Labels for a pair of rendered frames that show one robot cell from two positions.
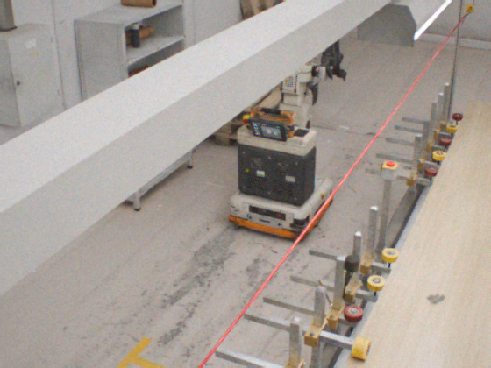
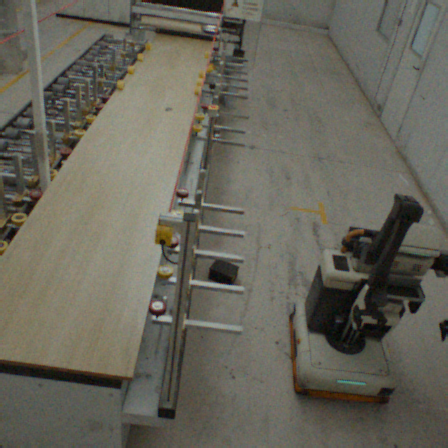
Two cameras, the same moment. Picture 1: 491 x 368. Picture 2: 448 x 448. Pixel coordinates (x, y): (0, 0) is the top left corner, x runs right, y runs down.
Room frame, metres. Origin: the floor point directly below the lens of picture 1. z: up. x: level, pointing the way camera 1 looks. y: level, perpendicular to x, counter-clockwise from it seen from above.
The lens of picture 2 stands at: (5.75, -2.08, 2.50)
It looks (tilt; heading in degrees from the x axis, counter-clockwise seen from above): 36 degrees down; 150
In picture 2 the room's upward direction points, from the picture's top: 11 degrees clockwise
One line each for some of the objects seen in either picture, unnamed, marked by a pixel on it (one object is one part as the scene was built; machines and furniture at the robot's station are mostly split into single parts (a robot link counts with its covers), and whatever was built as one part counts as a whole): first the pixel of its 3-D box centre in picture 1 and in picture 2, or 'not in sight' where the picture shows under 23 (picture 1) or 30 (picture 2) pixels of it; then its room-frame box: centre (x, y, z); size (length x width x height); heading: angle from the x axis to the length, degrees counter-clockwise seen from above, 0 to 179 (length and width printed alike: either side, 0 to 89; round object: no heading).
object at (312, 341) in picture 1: (316, 331); not in sight; (1.97, -0.27, 0.95); 0.14 x 0.06 x 0.05; 154
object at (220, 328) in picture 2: (430, 123); (197, 325); (4.46, -1.40, 0.80); 0.43 x 0.03 x 0.04; 64
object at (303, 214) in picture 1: (282, 200); (339, 348); (4.45, -0.29, 0.16); 0.67 x 0.64 x 0.25; 153
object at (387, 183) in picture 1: (385, 215); (208, 142); (2.90, -0.73, 0.93); 0.05 x 0.05 x 0.45; 64
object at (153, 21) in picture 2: not in sight; (186, 26); (-0.14, 0.16, 1.05); 1.43 x 0.12 x 0.12; 64
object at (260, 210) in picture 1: (267, 212); not in sight; (4.15, -0.16, 0.23); 0.41 x 0.02 x 0.08; 63
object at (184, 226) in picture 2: (459, 62); (166, 323); (4.72, -1.66, 1.20); 0.15 x 0.12 x 1.00; 154
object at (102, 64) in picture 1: (138, 101); not in sight; (5.08, 0.88, 0.78); 0.90 x 0.45 x 1.55; 154
